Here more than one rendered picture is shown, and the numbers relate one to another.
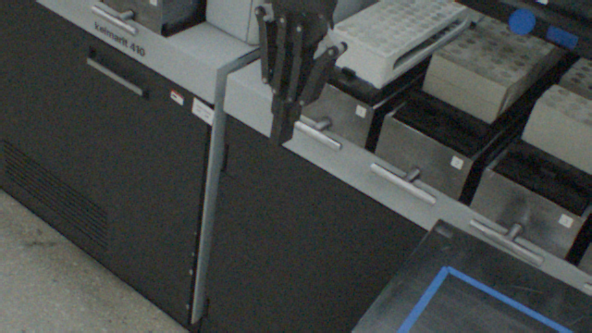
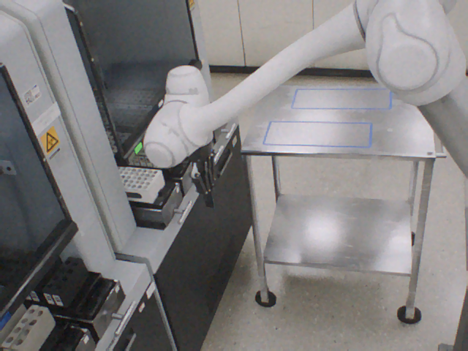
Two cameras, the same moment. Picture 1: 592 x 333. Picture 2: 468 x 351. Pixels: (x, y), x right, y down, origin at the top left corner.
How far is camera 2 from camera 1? 1.55 m
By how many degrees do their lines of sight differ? 72
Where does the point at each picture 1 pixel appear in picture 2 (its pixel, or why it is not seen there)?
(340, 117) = (175, 202)
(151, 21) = (120, 299)
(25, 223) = not seen: outside the picture
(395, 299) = (284, 148)
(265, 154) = (169, 259)
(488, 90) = not seen: hidden behind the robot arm
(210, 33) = not seen: hidden behind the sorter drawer
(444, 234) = (248, 148)
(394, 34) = (134, 175)
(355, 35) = (145, 184)
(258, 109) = (161, 248)
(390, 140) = (185, 183)
